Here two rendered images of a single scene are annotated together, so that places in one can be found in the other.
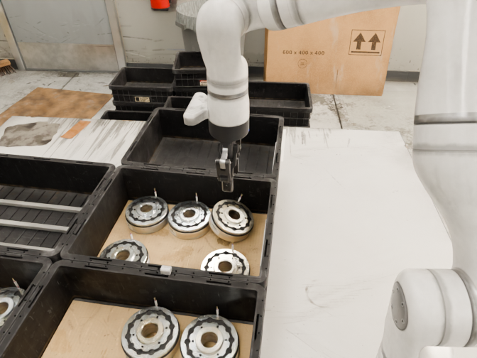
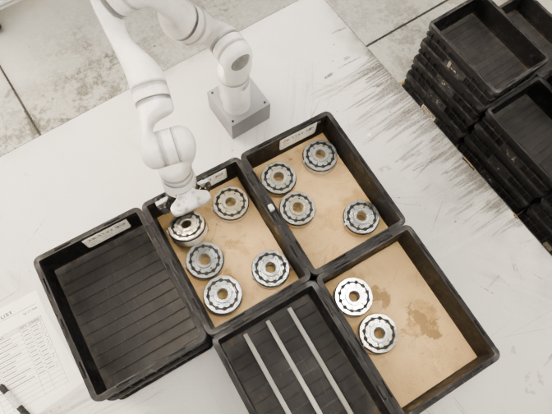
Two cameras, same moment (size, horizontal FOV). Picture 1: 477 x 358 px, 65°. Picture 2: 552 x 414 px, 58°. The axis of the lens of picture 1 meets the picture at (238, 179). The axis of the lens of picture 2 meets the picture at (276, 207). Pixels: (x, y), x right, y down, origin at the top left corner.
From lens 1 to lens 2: 112 cm
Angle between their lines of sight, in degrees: 66
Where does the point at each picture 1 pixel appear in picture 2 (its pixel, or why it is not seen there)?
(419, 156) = (204, 35)
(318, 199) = (79, 226)
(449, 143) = (204, 18)
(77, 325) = (322, 256)
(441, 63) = (181, 11)
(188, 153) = (121, 341)
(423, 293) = (241, 46)
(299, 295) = not seen: hidden behind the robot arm
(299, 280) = not seen: hidden behind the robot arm
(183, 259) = (237, 240)
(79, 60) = not seen: outside the picture
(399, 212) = (55, 162)
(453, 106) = (194, 11)
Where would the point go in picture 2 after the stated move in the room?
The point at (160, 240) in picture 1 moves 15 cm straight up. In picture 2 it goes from (235, 269) to (232, 255)
